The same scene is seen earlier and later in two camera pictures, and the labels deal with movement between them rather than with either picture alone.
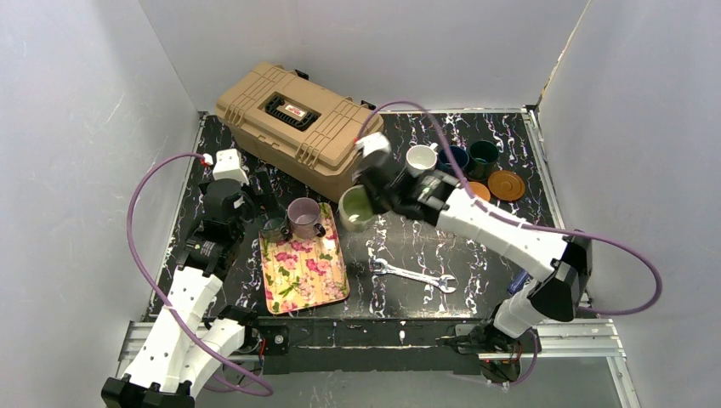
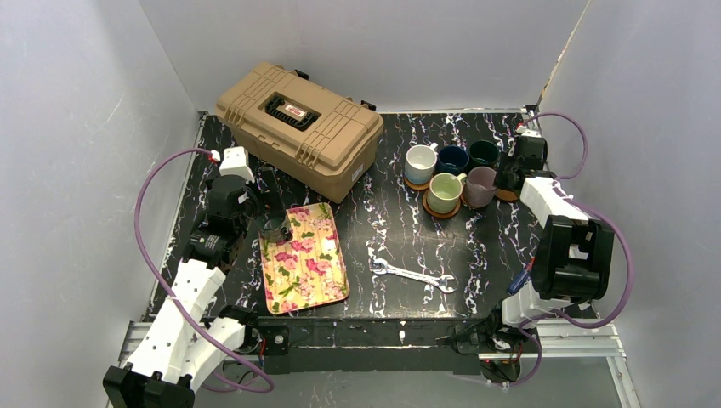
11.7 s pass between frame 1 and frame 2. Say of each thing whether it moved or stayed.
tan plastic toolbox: stayed
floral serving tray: stayed
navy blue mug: stayed
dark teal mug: stayed
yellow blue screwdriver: stayed
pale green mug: moved
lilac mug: moved
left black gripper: stayed
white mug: stayed
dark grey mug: stayed
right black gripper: moved
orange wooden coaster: moved
